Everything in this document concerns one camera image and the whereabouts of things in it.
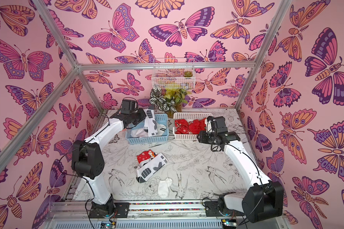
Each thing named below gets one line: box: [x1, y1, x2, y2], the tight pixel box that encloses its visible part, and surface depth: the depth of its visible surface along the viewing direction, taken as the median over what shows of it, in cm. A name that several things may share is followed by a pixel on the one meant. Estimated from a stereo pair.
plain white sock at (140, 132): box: [130, 127, 149, 138], surface depth 105 cm
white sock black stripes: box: [157, 124, 167, 136], surface depth 108 cm
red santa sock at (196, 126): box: [188, 117, 207, 135], surface depth 102 cm
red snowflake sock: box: [136, 149, 158, 164], surface depth 94 cm
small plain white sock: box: [157, 177, 173, 199], surface depth 82 cm
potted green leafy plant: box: [148, 86, 192, 119], surface depth 99 cm
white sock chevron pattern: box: [136, 152, 169, 184], surface depth 88 cm
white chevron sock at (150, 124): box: [143, 108, 159, 137], surface depth 98 cm
